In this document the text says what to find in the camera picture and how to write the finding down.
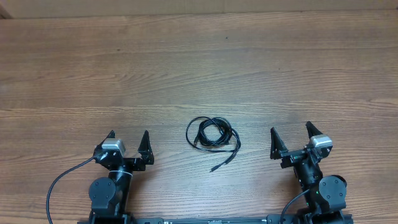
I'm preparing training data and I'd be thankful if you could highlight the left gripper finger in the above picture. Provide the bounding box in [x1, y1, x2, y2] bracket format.
[98, 130, 116, 149]
[138, 130, 154, 165]

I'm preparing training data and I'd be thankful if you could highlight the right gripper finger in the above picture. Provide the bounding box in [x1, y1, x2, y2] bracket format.
[305, 121, 323, 139]
[270, 127, 288, 160]

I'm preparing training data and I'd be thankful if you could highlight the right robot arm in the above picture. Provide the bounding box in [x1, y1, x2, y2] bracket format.
[270, 121, 354, 224]

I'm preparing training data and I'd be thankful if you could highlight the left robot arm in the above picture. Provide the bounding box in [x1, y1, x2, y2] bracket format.
[87, 131, 154, 224]

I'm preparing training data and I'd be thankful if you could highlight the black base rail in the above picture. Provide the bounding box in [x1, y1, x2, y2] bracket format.
[131, 214, 281, 224]

